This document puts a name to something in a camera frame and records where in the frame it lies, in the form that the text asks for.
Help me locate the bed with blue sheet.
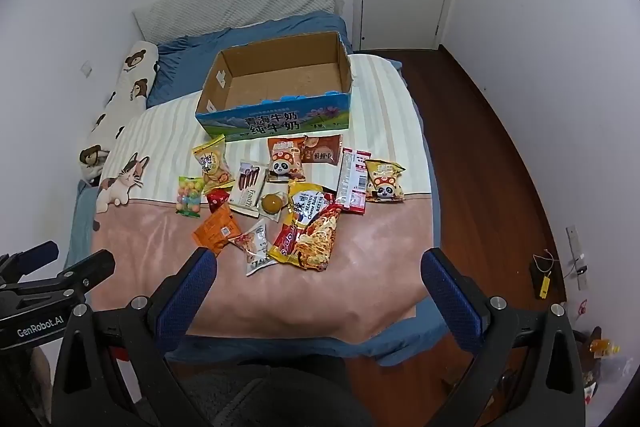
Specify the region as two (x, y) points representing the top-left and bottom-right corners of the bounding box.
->
(65, 52), (451, 367)

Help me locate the yellow panda snack packet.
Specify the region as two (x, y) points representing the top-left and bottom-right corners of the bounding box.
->
(364, 159), (406, 202)

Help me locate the blue printed cardboard box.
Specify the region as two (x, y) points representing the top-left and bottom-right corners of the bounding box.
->
(195, 31), (355, 142)

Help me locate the white wafer stick packet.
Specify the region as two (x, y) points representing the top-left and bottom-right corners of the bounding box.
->
(229, 159), (268, 210)

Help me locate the orange panda snack packet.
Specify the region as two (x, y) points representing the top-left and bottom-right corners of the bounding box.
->
(266, 138), (307, 182)

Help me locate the white snack packet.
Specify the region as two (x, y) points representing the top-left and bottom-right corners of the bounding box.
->
(232, 218), (279, 277)

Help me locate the brown cake packet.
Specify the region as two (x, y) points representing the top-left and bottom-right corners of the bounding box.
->
(301, 134), (343, 164)

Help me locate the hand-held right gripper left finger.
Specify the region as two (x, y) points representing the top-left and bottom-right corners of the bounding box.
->
(52, 247), (218, 427)

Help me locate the large yellow noodle packet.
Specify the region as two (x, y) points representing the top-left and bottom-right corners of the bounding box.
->
(267, 181), (344, 272)

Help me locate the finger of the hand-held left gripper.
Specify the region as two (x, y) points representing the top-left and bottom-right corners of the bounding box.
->
(0, 249), (116, 315)
(0, 241), (60, 283)

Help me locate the small red packet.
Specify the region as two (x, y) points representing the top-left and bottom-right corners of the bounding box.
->
(206, 188), (231, 212)

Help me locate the plastic bag with trash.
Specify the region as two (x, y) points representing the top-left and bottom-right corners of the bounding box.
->
(570, 327), (633, 408)

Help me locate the colourful candy ball bag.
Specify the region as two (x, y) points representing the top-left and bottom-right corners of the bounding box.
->
(176, 175), (206, 217)

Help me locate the yellow green chip packet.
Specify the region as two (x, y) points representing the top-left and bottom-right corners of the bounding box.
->
(192, 134), (236, 192)

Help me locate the bear printed long pillow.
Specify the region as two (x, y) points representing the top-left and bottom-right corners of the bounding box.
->
(80, 39), (161, 182)

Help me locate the striped pink cat printed blanket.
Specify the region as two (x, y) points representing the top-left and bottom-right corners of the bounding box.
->
(90, 52), (441, 339)

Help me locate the clear egg yolk pastry packet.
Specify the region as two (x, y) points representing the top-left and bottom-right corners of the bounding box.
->
(257, 187), (291, 223)

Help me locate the long red white packet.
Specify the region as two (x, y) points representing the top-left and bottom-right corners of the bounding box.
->
(336, 148), (372, 214)

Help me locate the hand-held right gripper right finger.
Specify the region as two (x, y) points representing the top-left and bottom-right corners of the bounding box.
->
(421, 248), (586, 427)

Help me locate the blue pillow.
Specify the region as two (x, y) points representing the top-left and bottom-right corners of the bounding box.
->
(146, 12), (353, 110)

